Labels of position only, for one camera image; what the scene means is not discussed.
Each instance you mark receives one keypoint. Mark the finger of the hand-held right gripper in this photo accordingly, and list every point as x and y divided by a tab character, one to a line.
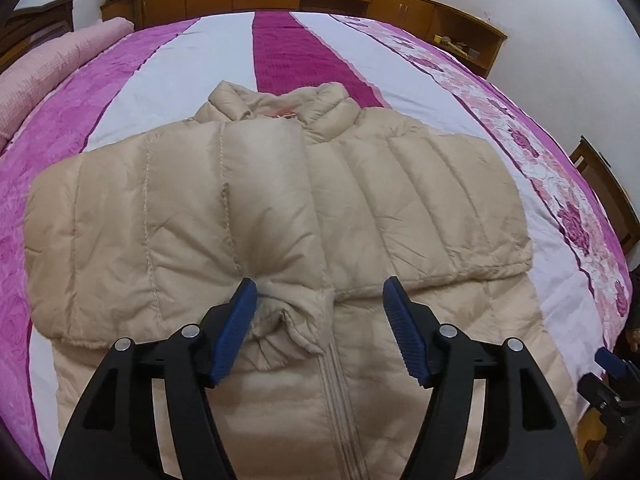
611	364

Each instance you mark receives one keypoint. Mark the pink and white striped bedspread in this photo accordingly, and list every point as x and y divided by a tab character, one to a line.
175	60

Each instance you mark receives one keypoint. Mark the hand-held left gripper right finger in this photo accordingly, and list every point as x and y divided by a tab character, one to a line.
407	332

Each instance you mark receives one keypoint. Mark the beige puffer jacket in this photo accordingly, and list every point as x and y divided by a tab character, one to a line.
280	200

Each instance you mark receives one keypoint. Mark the dark wooden headboard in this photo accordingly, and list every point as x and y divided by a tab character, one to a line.
35	25

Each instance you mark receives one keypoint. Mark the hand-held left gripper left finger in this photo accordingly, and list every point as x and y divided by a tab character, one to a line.
235	332

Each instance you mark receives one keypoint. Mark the wooden chair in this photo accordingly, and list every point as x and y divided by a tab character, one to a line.
607	195

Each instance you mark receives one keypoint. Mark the pink rolled quilt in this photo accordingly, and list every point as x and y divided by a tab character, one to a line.
55	65

